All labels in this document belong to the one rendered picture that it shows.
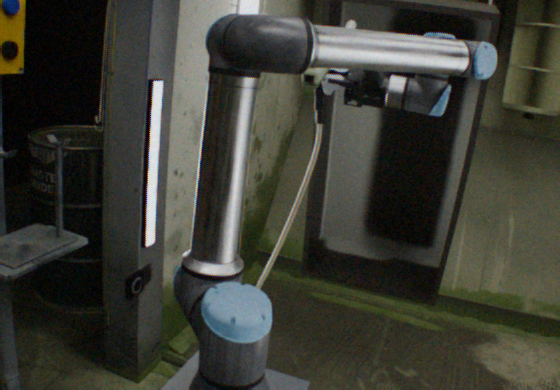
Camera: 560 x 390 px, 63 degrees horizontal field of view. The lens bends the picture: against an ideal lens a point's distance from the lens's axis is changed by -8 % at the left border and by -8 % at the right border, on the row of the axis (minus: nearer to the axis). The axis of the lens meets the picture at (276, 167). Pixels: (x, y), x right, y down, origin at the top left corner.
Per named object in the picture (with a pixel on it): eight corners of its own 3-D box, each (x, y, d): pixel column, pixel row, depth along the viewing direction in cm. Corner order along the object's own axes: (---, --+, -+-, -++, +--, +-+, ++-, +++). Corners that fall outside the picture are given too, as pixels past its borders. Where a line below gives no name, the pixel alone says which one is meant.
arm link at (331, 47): (248, 10, 84) (505, 39, 113) (224, 11, 95) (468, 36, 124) (245, 76, 87) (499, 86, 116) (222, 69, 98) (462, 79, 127)
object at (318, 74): (315, 143, 138) (318, 67, 125) (299, 140, 140) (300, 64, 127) (355, 76, 175) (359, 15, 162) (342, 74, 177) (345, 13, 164)
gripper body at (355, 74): (340, 104, 139) (382, 112, 135) (343, 77, 134) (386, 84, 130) (346, 92, 144) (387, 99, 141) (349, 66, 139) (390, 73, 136)
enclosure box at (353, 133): (322, 234, 248) (346, -14, 197) (440, 261, 230) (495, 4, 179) (300, 273, 218) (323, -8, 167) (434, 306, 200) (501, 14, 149)
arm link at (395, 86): (403, 86, 128) (408, 71, 135) (385, 82, 129) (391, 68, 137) (399, 115, 133) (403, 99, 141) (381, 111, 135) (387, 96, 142)
